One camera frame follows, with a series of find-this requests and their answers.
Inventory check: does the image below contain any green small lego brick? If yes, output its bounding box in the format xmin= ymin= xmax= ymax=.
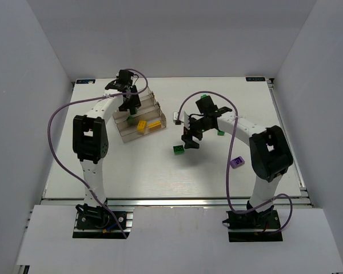
xmin=126 ymin=116 xmax=134 ymax=126

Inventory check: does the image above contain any yellow patterned lego brick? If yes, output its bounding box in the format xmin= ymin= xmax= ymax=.
xmin=137 ymin=120 xmax=147 ymax=134

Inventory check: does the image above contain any yellow long lego brick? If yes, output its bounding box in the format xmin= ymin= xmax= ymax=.
xmin=147 ymin=121 xmax=162 ymax=132

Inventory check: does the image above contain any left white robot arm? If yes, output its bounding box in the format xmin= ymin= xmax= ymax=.
xmin=73 ymin=69 xmax=141 ymax=219

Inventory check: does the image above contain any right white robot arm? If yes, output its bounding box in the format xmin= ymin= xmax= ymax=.
xmin=173 ymin=91 xmax=293 ymax=215

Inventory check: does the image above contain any clear tiered plastic organizer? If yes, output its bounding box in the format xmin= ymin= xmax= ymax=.
xmin=113 ymin=88 xmax=167 ymax=143

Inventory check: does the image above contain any purple lego brick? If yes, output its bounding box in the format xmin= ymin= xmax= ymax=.
xmin=230 ymin=156 xmax=245 ymax=169

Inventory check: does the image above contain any blue label sticker left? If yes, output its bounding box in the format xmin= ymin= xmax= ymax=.
xmin=75 ymin=79 xmax=95 ymax=84

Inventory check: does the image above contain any blue label sticker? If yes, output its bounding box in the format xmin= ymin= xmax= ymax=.
xmin=245 ymin=76 xmax=266 ymax=82
xmin=75 ymin=79 xmax=95 ymax=84

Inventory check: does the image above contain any blue label sticker right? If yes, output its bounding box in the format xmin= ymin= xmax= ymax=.
xmin=245 ymin=76 xmax=266 ymax=82

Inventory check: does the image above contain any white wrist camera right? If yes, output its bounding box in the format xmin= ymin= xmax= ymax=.
xmin=173 ymin=111 xmax=189 ymax=127

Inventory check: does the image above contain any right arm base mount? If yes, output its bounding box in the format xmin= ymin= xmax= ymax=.
xmin=222 ymin=210 xmax=283 ymax=243

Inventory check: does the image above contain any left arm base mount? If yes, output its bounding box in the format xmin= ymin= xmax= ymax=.
xmin=72 ymin=204 xmax=133 ymax=240

